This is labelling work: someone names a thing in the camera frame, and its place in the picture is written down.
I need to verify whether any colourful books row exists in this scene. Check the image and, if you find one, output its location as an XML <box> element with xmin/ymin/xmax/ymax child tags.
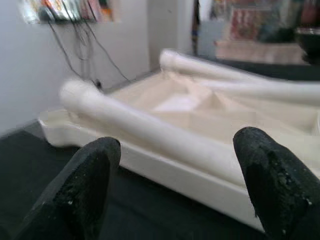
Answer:
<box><xmin>22</xmin><ymin>0</ymin><xmax>118</xmax><ymax>25</ymax></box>

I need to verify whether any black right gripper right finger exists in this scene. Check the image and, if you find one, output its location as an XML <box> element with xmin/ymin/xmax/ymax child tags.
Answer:
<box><xmin>232</xmin><ymin>126</ymin><xmax>320</xmax><ymax>240</ymax></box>

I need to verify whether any black wok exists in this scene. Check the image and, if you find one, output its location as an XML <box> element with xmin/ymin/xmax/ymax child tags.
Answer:
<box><xmin>294</xmin><ymin>26</ymin><xmax>320</xmax><ymax>60</ymax></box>

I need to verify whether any white plastic table top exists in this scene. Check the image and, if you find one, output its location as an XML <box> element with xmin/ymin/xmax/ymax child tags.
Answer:
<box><xmin>38</xmin><ymin>72</ymin><xmax>320</xmax><ymax>233</ymax></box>

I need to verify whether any black wall cable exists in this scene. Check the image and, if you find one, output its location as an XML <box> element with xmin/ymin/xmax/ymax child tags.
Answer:
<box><xmin>48</xmin><ymin>21</ymin><xmax>103</xmax><ymax>89</ymax></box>
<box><xmin>82</xmin><ymin>21</ymin><xmax>131</xmax><ymax>83</ymax></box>

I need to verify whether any beige cloth covered bench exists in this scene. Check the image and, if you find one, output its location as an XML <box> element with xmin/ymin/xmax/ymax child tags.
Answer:
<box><xmin>214</xmin><ymin>39</ymin><xmax>310</xmax><ymax>65</ymax></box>

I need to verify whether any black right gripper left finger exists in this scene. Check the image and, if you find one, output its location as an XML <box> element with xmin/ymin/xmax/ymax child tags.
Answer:
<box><xmin>13</xmin><ymin>136</ymin><xmax>122</xmax><ymax>240</ymax></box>

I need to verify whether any black table cloth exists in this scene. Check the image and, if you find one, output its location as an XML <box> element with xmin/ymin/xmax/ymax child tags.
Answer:
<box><xmin>0</xmin><ymin>53</ymin><xmax>320</xmax><ymax>240</ymax></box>

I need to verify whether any orange lid storage box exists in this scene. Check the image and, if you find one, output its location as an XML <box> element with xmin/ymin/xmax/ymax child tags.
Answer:
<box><xmin>229</xmin><ymin>6</ymin><xmax>262</xmax><ymax>41</ymax></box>

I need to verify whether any white plastic table leg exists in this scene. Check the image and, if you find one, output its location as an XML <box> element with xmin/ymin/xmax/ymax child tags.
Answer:
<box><xmin>59</xmin><ymin>79</ymin><xmax>251</xmax><ymax>187</ymax></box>
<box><xmin>159</xmin><ymin>48</ymin><xmax>276</xmax><ymax>83</ymax></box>

